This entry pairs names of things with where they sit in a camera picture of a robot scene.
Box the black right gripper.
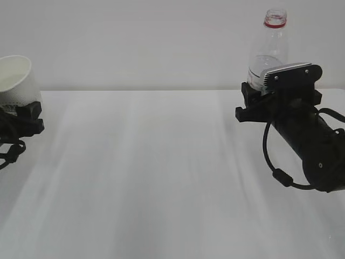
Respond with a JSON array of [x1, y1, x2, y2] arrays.
[[235, 64, 323, 122]]

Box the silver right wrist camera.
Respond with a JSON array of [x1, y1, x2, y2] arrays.
[[259, 62, 312, 95]]

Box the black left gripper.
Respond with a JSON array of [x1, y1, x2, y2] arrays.
[[1, 101, 45, 143]]

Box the black left camera cable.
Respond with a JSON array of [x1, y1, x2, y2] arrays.
[[0, 109, 27, 171]]

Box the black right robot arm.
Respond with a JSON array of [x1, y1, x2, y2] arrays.
[[235, 63, 344, 193]]

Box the white paper cup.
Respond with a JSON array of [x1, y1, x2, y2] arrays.
[[1, 55, 42, 114]]

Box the black camera cable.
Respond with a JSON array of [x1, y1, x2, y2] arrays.
[[0, 109, 27, 171], [262, 107, 345, 191]]

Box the black right camera cable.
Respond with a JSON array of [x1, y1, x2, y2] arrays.
[[262, 107, 345, 191]]

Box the Nongfu Spring water bottle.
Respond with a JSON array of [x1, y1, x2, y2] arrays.
[[247, 9, 288, 92]]

